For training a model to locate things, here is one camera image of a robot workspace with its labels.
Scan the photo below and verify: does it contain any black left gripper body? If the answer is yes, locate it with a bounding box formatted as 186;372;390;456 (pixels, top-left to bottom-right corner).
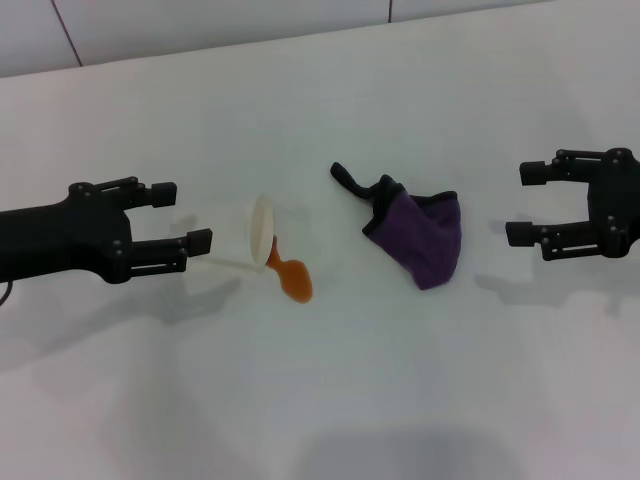
0;181;137;286

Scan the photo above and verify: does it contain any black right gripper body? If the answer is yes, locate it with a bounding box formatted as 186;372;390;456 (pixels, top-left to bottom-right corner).
583;146;640;260

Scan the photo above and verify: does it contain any white paper cup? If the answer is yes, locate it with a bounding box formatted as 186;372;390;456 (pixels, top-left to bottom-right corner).
169;193;278;277

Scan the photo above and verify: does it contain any purple rag with black trim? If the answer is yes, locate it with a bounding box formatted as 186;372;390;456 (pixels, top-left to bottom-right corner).
329;160;463;292

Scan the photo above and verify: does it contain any brown water stain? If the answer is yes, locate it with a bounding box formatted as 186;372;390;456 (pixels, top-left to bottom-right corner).
266;236;316;305

